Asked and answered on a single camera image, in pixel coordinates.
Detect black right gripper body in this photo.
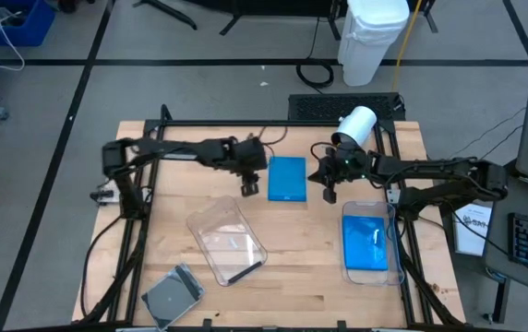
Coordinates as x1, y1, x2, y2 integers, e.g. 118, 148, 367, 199
317, 154, 344, 188

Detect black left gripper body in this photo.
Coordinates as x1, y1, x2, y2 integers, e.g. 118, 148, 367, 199
232, 136, 269, 176

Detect blue plastic case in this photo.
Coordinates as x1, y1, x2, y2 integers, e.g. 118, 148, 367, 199
342, 214, 390, 272
267, 155, 308, 203

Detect clear plastic bin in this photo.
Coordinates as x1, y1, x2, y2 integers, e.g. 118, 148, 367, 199
186, 195, 270, 288
341, 199, 406, 288

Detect white cylindrical lamp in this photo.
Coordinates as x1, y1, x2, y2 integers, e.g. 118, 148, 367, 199
330, 105, 378, 148

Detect black perforated computer case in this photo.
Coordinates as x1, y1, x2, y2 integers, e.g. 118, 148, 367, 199
287, 91, 404, 123

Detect white trash bin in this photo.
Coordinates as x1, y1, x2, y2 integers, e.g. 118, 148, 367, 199
336, 0, 411, 88

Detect white paper sheet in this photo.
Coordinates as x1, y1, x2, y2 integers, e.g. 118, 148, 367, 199
451, 202, 494, 257

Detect black stand legs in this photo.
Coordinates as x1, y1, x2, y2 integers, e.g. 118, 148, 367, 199
132, 0, 198, 31

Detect grey side table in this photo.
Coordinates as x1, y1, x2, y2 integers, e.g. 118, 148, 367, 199
482, 159, 528, 290

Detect blue storage crate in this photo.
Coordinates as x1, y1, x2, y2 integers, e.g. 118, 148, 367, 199
0, 0, 57, 48

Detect black aluminium table frame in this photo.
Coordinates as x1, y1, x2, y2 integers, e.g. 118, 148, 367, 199
73, 103, 467, 332

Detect black coiled cable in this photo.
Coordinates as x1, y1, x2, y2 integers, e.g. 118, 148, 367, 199
294, 18, 336, 90

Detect yellow cable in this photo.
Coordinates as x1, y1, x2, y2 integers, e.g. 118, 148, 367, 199
390, 0, 426, 92

